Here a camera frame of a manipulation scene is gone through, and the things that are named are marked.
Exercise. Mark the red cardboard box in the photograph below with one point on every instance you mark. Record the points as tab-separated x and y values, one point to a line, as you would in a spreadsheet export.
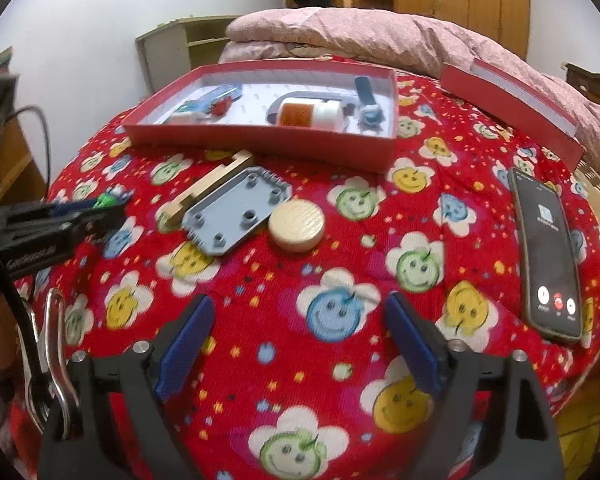
260	152

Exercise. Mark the red cardboard box lid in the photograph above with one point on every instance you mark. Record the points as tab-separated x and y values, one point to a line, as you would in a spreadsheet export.
505	110

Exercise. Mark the round wooden disc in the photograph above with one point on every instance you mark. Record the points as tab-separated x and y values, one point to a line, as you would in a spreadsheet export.
296	223

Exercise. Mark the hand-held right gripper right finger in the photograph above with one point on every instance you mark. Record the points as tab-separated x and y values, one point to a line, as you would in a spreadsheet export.
415	345

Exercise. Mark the small red toy figure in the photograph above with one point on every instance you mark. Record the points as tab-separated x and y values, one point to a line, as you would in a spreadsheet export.
221	106

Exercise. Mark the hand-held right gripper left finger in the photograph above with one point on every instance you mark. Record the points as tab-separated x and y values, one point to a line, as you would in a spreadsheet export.
185	345

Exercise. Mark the red smiley printed blanket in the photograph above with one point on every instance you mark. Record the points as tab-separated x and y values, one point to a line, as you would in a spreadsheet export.
330	200

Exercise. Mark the grey plastic plate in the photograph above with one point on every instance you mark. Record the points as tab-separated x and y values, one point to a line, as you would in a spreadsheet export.
235	207

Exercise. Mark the wooden side furniture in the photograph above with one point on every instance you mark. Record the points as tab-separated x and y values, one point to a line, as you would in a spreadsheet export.
15	160

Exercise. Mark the black smartphone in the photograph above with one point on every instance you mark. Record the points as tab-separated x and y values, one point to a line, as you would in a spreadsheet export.
545	250

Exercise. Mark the wooden block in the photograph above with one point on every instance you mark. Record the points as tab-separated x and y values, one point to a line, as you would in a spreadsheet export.
205	187

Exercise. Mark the beige shelf unit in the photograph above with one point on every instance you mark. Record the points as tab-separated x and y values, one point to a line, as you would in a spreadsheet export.
165	55

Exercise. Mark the pink quilt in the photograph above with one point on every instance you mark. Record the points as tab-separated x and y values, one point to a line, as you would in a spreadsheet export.
380	35

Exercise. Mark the blue correction tape dispenser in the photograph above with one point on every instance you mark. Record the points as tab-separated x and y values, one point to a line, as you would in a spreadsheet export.
215	97

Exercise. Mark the blue curved plastic piece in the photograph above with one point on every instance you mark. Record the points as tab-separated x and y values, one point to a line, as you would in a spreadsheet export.
367	100

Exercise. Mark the silver carabiner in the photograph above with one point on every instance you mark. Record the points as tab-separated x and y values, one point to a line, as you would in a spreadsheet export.
61	385

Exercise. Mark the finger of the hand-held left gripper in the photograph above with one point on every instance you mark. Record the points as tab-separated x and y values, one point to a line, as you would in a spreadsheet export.
102	222
72	207

